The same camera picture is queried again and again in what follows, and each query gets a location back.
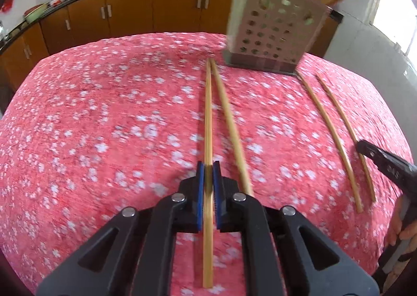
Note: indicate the hanging red plastic bag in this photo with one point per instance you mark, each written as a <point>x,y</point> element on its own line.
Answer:
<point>7,1</point>

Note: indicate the large bright window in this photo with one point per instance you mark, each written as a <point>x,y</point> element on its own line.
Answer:
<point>397,6</point>

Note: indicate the red floral tablecloth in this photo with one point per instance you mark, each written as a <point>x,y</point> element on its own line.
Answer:
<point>97,152</point>

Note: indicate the wooden lower cabinets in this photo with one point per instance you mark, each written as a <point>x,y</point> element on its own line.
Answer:
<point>136,13</point>

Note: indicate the person's right hand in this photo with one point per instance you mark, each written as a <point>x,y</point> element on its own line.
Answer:
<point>395,227</point>

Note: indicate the green basin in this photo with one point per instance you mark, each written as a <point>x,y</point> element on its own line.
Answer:
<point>35,13</point>

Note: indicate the perforated green utensil holder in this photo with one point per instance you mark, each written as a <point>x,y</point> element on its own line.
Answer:
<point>277,39</point>

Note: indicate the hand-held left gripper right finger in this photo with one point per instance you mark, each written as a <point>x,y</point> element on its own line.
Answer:
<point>219,198</point>

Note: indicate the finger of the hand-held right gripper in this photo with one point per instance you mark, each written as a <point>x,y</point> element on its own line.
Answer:
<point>391,169</point>

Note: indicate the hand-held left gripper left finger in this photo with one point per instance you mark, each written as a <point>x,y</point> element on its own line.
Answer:
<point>200,198</point>

